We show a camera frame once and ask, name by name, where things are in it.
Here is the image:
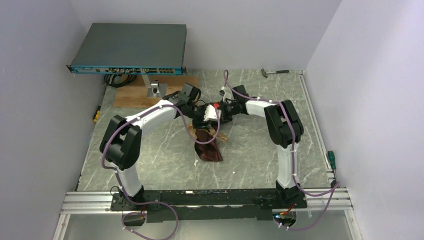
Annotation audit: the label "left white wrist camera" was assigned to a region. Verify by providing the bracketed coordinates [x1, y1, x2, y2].
[203, 103, 221, 122]

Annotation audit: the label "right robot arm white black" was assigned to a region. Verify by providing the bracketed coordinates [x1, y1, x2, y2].
[219, 85, 304, 208]

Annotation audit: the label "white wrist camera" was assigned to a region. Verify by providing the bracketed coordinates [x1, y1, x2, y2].
[203, 103, 221, 122]
[219, 86, 233, 103]

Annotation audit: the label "green handled screwdriver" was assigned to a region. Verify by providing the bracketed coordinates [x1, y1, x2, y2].
[327, 150, 338, 188]

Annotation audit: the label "hammer with black handle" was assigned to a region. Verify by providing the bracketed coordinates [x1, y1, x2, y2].
[260, 68, 290, 79]

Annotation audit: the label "yellow black tool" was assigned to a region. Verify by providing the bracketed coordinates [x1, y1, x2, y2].
[93, 105, 101, 123]

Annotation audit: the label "grey blue network switch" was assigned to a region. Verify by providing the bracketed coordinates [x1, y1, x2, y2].
[67, 23, 187, 75]

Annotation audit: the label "wooden board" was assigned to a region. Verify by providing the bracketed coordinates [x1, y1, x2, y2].
[113, 75, 200, 109]

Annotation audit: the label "aluminium rail frame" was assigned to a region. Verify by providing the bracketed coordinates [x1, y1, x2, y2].
[52, 68, 360, 240]

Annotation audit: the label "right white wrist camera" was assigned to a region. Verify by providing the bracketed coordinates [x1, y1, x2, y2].
[219, 86, 233, 103]

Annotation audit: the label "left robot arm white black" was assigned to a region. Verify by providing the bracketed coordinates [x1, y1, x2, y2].
[99, 83, 221, 210]

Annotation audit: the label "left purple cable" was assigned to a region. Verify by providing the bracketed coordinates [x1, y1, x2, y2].
[101, 104, 222, 240]

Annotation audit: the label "maroon paper bouquet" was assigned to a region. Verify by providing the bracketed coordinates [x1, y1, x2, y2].
[191, 124, 223, 162]

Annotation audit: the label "black coiled cables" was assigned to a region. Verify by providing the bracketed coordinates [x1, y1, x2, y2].
[104, 73, 138, 89]

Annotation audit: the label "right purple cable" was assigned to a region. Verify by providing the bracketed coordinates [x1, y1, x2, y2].
[223, 69, 342, 232]

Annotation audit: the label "purple cable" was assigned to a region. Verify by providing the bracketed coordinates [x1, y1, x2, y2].
[101, 104, 222, 240]
[223, 69, 342, 232]

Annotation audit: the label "metal stand bracket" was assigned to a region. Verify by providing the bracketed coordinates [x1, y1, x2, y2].
[141, 74, 168, 98]

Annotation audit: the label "tan satin ribbon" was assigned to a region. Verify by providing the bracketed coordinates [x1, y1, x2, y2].
[188, 123, 228, 142]

